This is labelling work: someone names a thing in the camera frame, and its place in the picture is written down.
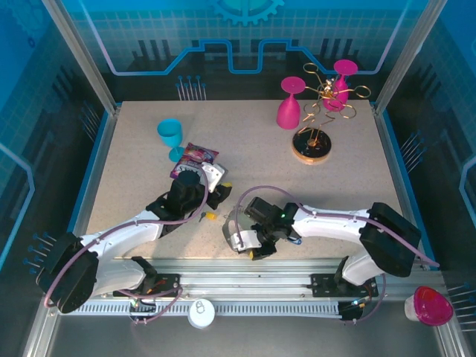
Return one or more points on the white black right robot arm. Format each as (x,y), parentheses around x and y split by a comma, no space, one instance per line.
(334,223)

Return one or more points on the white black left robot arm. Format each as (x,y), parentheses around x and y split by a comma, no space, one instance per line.
(122,230)

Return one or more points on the purple candy bag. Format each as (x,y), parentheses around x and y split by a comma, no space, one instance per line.
(193,152)

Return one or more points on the cyan plastic goblet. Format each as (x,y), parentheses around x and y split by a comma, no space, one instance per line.
(171,137)

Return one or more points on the white round cap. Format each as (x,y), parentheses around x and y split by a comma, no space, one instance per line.
(201,314)

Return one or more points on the pink plastic goblet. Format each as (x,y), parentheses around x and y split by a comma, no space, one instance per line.
(346,67)
(288,111)

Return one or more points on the pink lidded cup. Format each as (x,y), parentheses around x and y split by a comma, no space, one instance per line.
(431,305)

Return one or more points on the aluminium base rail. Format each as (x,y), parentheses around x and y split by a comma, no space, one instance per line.
(241,277)

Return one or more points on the aluminium frame post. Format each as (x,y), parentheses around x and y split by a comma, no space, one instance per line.
(82,56)
(405,56)

